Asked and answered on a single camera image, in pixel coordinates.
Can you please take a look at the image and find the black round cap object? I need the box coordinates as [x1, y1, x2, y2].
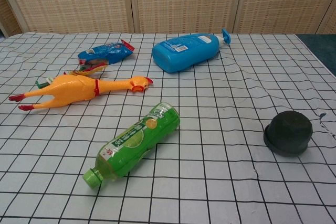
[263, 111, 314, 157]

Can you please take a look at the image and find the blue pump detergent bottle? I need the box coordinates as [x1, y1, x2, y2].
[152, 27, 232, 74]

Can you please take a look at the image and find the green tea plastic bottle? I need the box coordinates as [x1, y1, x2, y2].
[82, 101, 181, 189]

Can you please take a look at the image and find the blue snack bag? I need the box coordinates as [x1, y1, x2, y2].
[77, 39, 135, 66]

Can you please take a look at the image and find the colourful feather shuttlecock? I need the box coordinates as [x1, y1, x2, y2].
[35, 62, 109, 90]

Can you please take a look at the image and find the white black checkered tablecloth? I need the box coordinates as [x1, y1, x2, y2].
[0, 33, 336, 224]

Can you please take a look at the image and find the yellow rubber chicken toy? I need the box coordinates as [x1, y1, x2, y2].
[8, 75, 154, 111]

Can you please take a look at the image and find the woven folding screen panel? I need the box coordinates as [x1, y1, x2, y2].
[314, 0, 336, 35]
[0, 0, 25, 38]
[0, 0, 135, 35]
[233, 0, 336, 35]
[128, 0, 248, 35]

